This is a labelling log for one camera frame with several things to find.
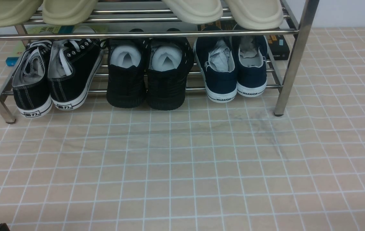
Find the black knit shoe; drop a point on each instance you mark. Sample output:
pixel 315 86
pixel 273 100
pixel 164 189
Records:
pixel 171 60
pixel 127 61

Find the black canvas sneaker left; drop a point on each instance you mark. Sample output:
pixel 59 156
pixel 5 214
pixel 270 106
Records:
pixel 29 84

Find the black knit shoe right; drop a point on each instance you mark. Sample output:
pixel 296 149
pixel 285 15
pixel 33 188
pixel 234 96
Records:
pixel 171 60

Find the black knit shoe left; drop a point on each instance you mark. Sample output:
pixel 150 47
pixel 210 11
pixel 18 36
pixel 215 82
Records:
pixel 127 61

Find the black canvas sneaker right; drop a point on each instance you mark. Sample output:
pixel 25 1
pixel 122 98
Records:
pixel 73 65

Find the black canvas sneaker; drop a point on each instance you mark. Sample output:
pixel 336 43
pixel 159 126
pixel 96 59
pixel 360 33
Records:
pixel 29 84
pixel 73 65

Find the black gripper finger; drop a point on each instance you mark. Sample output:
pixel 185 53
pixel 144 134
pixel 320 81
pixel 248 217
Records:
pixel 4 227

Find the cream slipper left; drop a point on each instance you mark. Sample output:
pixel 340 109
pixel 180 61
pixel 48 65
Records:
pixel 196 11

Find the cream slipper right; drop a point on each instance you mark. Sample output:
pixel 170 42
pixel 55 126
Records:
pixel 256 14

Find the stainless steel shoe rack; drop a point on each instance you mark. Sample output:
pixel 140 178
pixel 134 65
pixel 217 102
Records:
pixel 299 29

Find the navy slip-on shoe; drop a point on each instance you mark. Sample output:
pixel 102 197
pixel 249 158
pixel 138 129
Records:
pixel 217 65
pixel 250 53

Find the green slipper far left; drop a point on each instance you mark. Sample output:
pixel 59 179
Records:
pixel 16 12

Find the cream slipper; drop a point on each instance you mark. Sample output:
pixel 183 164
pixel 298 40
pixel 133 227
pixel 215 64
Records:
pixel 256 14
pixel 196 11

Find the green slipper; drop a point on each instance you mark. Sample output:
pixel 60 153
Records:
pixel 16 12
pixel 67 12

